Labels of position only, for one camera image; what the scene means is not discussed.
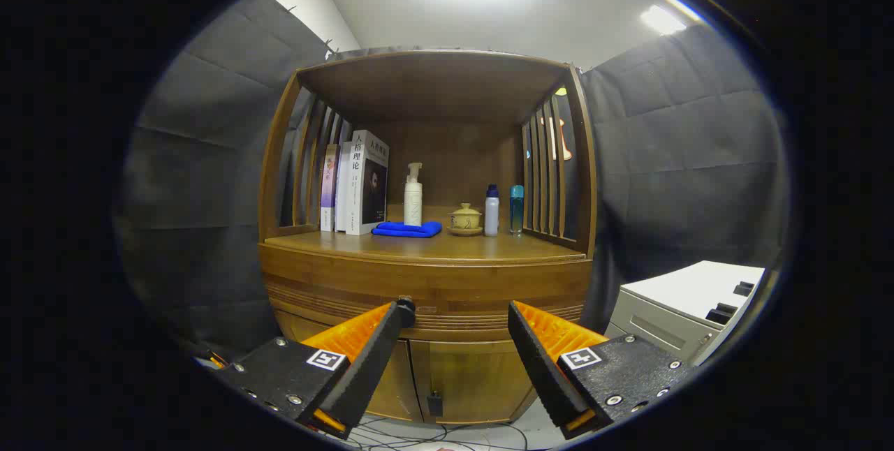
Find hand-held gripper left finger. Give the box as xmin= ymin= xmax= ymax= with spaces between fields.
xmin=210 ymin=300 xmax=417 ymax=441

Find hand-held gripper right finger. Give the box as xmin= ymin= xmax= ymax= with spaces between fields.
xmin=507 ymin=300 xmax=696 ymax=440

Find wooden drawer with black knob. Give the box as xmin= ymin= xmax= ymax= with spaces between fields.
xmin=261 ymin=261 xmax=592 ymax=341

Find wooden countertop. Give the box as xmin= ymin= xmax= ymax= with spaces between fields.
xmin=265 ymin=224 xmax=586 ymax=267

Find white grey office cabinet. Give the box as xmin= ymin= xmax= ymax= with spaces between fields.
xmin=604 ymin=260 xmax=765 ymax=368

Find wooden cabinet with slatted sides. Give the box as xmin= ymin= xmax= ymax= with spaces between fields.
xmin=257 ymin=50 xmax=599 ymax=425

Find blue folded cloth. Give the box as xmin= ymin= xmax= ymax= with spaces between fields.
xmin=372 ymin=221 xmax=443 ymax=238

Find teal glass bottle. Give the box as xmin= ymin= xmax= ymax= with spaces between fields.
xmin=509 ymin=185 xmax=525 ymax=236

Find beige lidded tea cup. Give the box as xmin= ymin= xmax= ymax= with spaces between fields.
xmin=450 ymin=203 xmax=483 ymax=230

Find white pump bottle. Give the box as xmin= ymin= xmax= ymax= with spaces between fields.
xmin=404 ymin=162 xmax=424 ymax=227

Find thin white book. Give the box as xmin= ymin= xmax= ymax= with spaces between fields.
xmin=335 ymin=142 xmax=353 ymax=232

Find thick white book with portrait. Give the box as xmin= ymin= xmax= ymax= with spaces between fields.
xmin=346 ymin=130 xmax=390 ymax=236

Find purple white book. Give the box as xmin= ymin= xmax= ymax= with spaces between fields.
xmin=320 ymin=144 xmax=341 ymax=232

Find black backdrop cloth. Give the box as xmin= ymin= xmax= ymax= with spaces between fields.
xmin=115 ymin=0 xmax=790 ymax=361

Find black floor cables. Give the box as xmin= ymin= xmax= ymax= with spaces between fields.
xmin=346 ymin=415 xmax=532 ymax=451

